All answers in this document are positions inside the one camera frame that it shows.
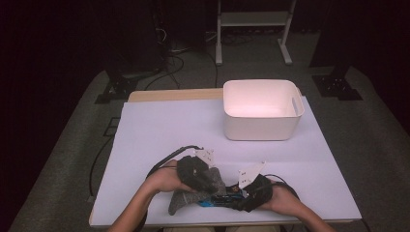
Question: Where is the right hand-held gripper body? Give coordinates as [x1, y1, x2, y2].
[237, 161, 275, 214]

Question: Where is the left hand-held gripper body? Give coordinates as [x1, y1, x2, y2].
[176, 148, 218, 193]

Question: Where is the blue toy car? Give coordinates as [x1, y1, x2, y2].
[196, 183, 249, 209]

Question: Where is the grey fuzzy sock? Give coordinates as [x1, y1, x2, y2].
[167, 166, 228, 217]

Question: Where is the person's right hand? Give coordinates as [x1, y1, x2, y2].
[256, 184, 306, 215]

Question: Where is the person's left hand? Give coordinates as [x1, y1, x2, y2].
[145, 159, 198, 195]

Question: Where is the white table mat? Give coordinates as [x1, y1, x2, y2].
[89, 96, 363, 228]

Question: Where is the white plastic bin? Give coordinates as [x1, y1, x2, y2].
[222, 78, 306, 142]

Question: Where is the light wooden table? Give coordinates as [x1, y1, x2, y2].
[88, 88, 364, 230]

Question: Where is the black stand base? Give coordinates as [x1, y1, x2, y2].
[94, 66, 162, 105]
[310, 66, 364, 102]

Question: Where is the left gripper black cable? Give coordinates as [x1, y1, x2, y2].
[132, 145, 205, 232]

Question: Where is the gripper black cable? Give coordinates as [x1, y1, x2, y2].
[263, 173, 302, 201]
[132, 145, 205, 232]

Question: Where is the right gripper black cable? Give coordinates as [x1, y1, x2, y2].
[263, 173, 302, 201]

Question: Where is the black floor socket frame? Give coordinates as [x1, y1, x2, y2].
[102, 116, 122, 137]

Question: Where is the black cable beside table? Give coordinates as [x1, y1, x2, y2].
[88, 134, 114, 198]

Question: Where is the thin black floor cable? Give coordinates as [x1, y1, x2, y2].
[204, 50, 220, 89]

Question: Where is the black floor cable loop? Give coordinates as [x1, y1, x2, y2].
[143, 53, 186, 92]

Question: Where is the white metal stand frame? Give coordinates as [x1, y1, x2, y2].
[215, 0, 298, 67]

